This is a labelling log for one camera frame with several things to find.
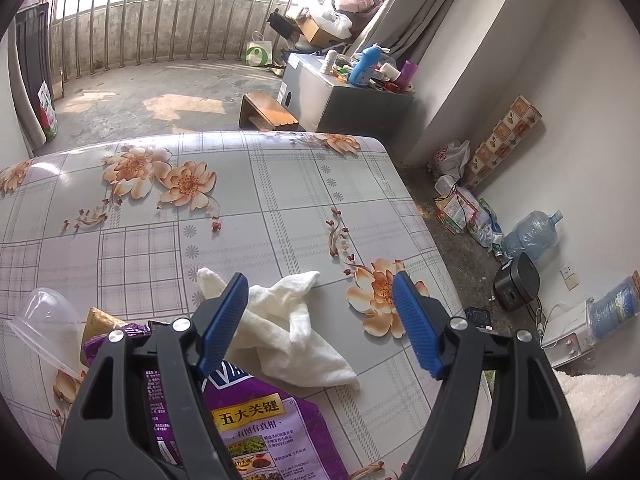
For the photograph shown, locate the white appliance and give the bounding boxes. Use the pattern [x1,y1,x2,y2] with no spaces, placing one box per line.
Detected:
[541,300,599,369]

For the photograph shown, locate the purple cup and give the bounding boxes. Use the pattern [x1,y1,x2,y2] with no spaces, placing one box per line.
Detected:
[397,60,419,92]

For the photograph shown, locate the dark door panel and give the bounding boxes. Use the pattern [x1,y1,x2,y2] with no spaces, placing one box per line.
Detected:
[14,2,59,144]

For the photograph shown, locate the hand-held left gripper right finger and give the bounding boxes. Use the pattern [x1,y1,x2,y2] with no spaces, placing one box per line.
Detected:
[391,271,586,480]

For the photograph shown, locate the golden foil packet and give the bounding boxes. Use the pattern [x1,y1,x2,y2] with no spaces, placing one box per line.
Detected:
[80,307,129,367]

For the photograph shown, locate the large blue water jug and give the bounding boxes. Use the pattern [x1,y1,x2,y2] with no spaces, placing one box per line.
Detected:
[501,210,565,263]

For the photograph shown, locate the grey curtain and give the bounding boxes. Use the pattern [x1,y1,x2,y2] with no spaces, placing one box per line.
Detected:
[350,0,502,67]

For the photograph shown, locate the large white plastic bag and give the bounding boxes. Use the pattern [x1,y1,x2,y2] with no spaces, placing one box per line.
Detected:
[307,0,354,39]

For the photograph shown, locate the large purple food bag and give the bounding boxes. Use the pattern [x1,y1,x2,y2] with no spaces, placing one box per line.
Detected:
[200,359,351,480]

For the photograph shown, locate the floral tablecloth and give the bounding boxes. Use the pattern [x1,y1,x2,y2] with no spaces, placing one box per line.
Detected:
[0,130,494,480]

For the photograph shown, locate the red and white printed bag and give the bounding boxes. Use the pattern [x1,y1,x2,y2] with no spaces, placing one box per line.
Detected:
[37,80,59,141]

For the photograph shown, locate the crumpled clear plastic bag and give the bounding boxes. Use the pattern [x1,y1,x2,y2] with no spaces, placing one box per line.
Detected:
[470,200,504,249]

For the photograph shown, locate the white and green paper bag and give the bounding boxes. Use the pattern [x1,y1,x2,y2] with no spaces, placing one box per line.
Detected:
[245,31,275,68]

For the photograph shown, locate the cardboard box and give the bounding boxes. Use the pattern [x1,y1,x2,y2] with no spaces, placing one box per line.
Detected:
[295,15,337,46]

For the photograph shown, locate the clear plastic cup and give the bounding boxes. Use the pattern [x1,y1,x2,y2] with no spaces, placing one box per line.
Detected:
[7,287,89,379]

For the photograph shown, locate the blue wrapped plastic bottle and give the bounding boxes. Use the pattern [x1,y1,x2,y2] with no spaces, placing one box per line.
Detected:
[589,270,640,342]

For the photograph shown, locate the tile patterned long box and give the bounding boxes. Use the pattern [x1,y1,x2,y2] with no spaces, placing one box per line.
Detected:
[462,95,544,191]

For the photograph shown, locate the metal balcony railing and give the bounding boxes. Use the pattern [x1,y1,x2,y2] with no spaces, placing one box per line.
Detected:
[50,0,362,82]

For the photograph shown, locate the white fluffy cloth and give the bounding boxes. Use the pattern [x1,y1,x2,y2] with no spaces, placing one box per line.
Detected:
[554,370,640,462]

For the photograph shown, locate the white tissue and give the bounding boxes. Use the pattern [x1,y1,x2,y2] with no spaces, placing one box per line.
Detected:
[196,267,361,391]

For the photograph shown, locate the wooden stool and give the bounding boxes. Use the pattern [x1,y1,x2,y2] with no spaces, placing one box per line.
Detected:
[238,92,300,132]

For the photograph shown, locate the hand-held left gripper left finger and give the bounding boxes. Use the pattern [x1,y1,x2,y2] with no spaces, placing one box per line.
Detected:
[56,272,250,480]

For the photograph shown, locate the snack packets bundle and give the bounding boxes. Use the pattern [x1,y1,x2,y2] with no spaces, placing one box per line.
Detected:
[435,187,493,236]

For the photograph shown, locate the black bag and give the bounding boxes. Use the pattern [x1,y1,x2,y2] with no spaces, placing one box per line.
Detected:
[266,10,296,39]

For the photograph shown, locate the small black box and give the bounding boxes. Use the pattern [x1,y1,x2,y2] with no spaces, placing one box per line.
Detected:
[464,306,496,334]

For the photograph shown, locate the grey metal cabinet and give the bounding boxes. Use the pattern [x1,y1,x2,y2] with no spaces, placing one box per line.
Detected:
[280,54,416,136]

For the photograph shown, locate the black rice cooker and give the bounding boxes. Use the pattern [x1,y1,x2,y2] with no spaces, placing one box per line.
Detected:
[493,251,542,312]

